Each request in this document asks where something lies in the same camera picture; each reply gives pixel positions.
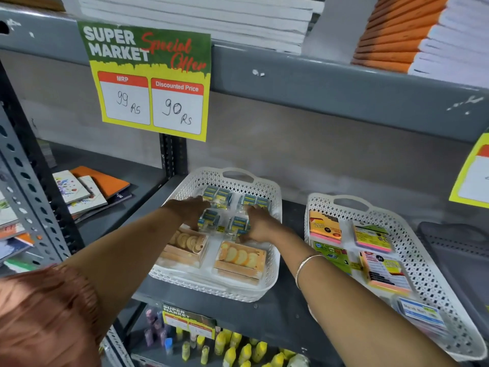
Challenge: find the person's left hand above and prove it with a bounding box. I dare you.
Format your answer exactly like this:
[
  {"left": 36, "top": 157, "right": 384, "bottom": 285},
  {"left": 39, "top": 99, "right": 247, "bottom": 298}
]
[{"left": 164, "top": 196, "right": 211, "bottom": 230}]

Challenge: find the person's right hand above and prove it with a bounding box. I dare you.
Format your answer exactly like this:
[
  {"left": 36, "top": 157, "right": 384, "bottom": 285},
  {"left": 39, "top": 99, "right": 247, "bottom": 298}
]
[{"left": 240, "top": 205, "right": 285, "bottom": 244}]

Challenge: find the blue yellow eraser packet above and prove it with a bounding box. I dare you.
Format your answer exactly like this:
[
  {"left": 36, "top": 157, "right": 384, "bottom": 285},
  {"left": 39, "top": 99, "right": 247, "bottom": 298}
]
[
  {"left": 197, "top": 208, "right": 221, "bottom": 231},
  {"left": 202, "top": 185, "right": 234, "bottom": 210},
  {"left": 227, "top": 215, "right": 251, "bottom": 237},
  {"left": 239, "top": 193, "right": 273, "bottom": 212}
]

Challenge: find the person's right forearm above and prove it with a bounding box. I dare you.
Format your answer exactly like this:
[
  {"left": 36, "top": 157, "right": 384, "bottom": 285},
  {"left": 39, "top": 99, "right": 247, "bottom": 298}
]
[{"left": 267, "top": 229, "right": 459, "bottom": 367}]

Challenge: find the person's left forearm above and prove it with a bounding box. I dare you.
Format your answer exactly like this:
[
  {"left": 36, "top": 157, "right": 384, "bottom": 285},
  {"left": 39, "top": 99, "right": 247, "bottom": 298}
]
[{"left": 63, "top": 204, "right": 192, "bottom": 333}]

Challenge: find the orange biscuit print box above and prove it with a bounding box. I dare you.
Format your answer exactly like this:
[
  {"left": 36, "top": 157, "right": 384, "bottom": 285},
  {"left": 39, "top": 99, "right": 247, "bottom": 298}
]
[
  {"left": 158, "top": 225, "right": 210, "bottom": 269},
  {"left": 213, "top": 241, "right": 268, "bottom": 286}
]

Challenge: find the black slotted shelf upright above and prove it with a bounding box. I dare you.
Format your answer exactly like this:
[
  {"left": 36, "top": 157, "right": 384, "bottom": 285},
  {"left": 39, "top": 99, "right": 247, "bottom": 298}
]
[{"left": 159, "top": 133, "right": 188, "bottom": 180}]

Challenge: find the grey side shelf board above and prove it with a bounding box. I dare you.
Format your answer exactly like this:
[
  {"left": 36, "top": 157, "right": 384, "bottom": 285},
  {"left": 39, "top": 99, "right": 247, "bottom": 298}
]
[{"left": 38, "top": 139, "right": 169, "bottom": 245}]

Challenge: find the orange sticky note pack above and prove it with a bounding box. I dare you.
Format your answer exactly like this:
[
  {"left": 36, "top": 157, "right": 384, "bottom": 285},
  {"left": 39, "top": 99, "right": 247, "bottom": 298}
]
[{"left": 309, "top": 209, "right": 342, "bottom": 245}]

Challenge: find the dark notebook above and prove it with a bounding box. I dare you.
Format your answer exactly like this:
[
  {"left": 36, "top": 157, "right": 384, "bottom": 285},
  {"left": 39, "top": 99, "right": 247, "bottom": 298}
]
[{"left": 74, "top": 191, "right": 133, "bottom": 224}]

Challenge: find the white lattice basket with erasers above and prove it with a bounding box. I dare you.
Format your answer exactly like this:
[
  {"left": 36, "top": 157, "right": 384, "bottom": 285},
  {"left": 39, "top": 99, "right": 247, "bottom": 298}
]
[{"left": 149, "top": 167, "right": 283, "bottom": 303}]

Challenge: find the orange notebook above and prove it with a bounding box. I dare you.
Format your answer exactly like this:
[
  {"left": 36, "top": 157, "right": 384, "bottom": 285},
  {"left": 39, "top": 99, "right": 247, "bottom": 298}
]
[{"left": 70, "top": 166, "right": 131, "bottom": 200}]

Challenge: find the grey metal shelf board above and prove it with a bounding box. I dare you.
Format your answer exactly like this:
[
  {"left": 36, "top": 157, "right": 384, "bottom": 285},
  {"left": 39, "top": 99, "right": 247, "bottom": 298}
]
[{"left": 111, "top": 174, "right": 489, "bottom": 367}]

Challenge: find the large white floral notebook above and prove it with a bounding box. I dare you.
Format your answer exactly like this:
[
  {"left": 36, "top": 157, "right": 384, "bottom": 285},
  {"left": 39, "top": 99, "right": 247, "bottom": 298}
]
[{"left": 67, "top": 176, "right": 108, "bottom": 217}]

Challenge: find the small green yellow price sign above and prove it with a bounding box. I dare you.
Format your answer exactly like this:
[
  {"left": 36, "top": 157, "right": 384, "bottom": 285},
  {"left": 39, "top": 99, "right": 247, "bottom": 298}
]
[{"left": 161, "top": 304, "right": 217, "bottom": 340}]

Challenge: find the green pink sticky note pack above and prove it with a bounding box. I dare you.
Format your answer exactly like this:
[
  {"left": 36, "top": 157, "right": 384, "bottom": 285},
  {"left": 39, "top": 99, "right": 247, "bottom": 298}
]
[{"left": 351, "top": 221, "right": 394, "bottom": 253}]

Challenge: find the large green yellow price sign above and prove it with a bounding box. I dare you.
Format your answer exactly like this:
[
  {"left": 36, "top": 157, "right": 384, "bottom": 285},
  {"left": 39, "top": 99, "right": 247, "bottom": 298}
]
[{"left": 77, "top": 21, "right": 212, "bottom": 142}]

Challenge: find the small white floral notebook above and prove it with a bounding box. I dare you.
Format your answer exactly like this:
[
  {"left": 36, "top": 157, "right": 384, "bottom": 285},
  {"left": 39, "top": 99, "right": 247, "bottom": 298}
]
[{"left": 53, "top": 170, "right": 92, "bottom": 205}]

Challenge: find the group of purple glue sticks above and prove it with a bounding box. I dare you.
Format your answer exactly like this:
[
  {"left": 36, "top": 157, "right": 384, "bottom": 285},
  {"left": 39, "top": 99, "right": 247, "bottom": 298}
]
[{"left": 143, "top": 307, "right": 174, "bottom": 356}]

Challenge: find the row of yellow glue bottles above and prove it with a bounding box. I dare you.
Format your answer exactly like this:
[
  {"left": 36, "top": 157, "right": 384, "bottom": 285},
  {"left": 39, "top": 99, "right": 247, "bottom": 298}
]
[{"left": 176, "top": 326, "right": 310, "bottom": 367}]

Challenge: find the yellow pink sticky note pack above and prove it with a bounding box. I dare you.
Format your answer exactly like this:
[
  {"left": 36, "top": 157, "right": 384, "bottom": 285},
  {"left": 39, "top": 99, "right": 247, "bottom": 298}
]
[{"left": 359, "top": 251, "right": 413, "bottom": 295}]

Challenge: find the grey metal shelf beam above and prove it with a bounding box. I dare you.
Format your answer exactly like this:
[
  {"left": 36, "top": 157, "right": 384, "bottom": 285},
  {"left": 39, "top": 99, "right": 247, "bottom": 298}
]
[{"left": 0, "top": 4, "right": 489, "bottom": 143}]

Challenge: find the grey perforated shelf upright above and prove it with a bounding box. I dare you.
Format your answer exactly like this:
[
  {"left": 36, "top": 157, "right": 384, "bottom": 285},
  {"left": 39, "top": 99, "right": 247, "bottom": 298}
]
[{"left": 0, "top": 61, "right": 85, "bottom": 272}]

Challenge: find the stack of white books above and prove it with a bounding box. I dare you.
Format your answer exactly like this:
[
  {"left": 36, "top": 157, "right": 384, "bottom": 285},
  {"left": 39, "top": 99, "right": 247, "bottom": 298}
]
[{"left": 61, "top": 0, "right": 325, "bottom": 56}]

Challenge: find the white lattice basket with notes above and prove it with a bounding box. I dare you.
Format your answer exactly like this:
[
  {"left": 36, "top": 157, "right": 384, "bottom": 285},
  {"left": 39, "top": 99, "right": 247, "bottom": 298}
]
[{"left": 304, "top": 193, "right": 487, "bottom": 363}]

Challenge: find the stack of colourful books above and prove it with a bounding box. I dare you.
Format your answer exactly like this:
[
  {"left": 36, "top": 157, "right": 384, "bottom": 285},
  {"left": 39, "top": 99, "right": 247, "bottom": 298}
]
[{"left": 0, "top": 191, "right": 39, "bottom": 273}]

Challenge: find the blue white label pack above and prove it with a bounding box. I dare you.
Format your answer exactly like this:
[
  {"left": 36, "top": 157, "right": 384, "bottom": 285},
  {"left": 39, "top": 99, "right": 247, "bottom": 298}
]
[{"left": 395, "top": 296, "right": 449, "bottom": 337}]

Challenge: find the person's pink sleeve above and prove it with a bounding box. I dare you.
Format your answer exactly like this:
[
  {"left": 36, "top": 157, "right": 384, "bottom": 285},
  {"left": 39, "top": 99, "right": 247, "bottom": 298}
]
[{"left": 0, "top": 264, "right": 104, "bottom": 367}]

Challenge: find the dark grey plastic basket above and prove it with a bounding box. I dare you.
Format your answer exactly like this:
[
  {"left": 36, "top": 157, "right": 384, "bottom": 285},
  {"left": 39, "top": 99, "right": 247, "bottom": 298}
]
[{"left": 416, "top": 221, "right": 489, "bottom": 340}]

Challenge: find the stack of orange spined books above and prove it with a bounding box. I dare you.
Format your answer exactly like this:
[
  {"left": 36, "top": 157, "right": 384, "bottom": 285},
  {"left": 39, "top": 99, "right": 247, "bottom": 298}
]
[{"left": 351, "top": 0, "right": 489, "bottom": 88}]

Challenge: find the silver bracelet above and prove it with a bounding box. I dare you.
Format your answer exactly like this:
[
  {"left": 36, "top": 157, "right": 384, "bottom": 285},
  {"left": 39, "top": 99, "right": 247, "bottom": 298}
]
[{"left": 295, "top": 254, "right": 325, "bottom": 290}]

